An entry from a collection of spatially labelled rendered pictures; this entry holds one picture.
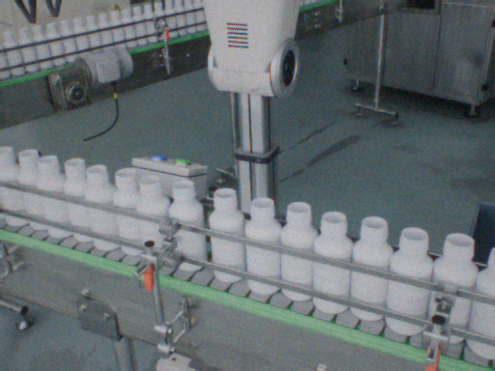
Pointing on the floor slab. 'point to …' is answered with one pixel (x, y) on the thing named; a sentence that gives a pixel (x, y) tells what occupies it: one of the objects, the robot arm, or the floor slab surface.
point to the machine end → (430, 50)
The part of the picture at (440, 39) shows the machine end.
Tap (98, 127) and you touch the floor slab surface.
